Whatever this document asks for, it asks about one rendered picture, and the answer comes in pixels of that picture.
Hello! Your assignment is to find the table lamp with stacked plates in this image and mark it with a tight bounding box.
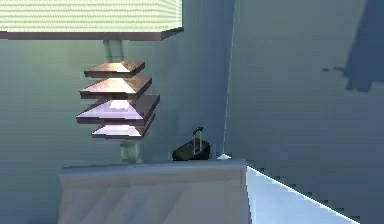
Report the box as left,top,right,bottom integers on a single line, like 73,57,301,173
0,0,185,165

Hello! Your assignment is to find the white side table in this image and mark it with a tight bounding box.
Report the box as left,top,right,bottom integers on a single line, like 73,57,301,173
57,159,253,224

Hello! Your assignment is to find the black suitcase with handle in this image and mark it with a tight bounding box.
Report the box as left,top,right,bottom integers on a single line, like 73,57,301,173
171,126,212,162

